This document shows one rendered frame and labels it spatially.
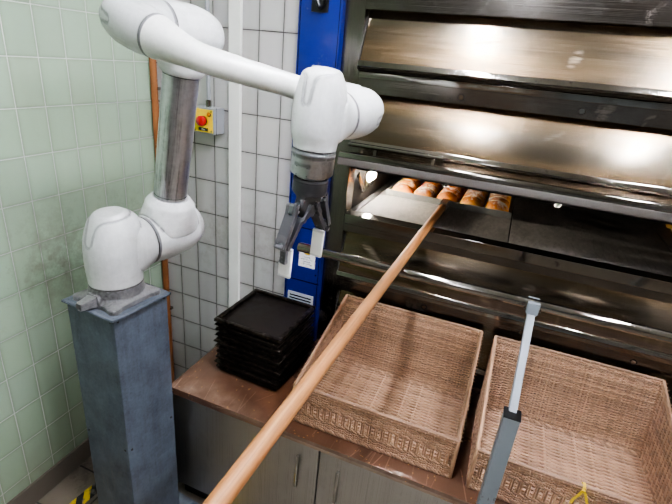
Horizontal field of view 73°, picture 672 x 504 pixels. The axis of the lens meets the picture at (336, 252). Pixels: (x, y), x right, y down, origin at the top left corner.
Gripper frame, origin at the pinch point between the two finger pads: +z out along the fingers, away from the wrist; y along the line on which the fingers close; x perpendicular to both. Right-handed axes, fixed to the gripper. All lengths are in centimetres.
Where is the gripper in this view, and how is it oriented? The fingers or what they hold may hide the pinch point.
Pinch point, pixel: (301, 261)
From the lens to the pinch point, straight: 104.7
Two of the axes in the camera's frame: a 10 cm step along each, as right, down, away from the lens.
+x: 8.7, 3.1, -3.7
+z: -1.4, 8.9, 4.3
